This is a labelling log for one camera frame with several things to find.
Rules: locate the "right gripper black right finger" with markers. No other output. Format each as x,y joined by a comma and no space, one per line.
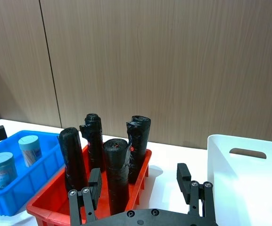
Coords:
184,181

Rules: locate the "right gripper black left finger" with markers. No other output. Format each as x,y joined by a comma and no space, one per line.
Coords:
95,188

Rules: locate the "black trash bag roll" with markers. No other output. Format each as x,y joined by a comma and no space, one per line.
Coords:
117,179
139,146
94,141
73,160

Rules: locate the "clear canister with blue lid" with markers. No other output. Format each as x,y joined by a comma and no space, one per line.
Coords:
2,169
29,148

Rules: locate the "red plastic bin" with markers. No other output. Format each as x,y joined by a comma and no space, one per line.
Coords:
55,207

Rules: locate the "blue plastic bin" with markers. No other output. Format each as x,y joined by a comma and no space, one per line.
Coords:
32,183

